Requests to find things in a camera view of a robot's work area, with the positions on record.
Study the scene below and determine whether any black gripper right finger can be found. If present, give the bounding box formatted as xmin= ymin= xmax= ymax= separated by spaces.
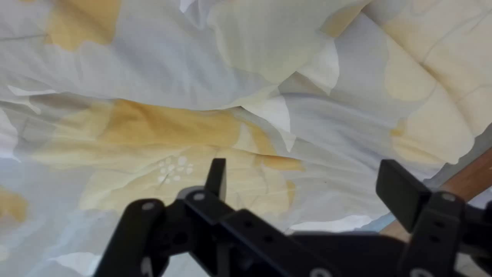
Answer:
xmin=376 ymin=160 xmax=492 ymax=277

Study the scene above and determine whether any yellow grey floral bed sheet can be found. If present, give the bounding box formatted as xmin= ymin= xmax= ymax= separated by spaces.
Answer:
xmin=0 ymin=0 xmax=492 ymax=277

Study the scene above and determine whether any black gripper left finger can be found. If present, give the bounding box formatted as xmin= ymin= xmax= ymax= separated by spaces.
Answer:
xmin=94 ymin=158 xmax=330 ymax=277

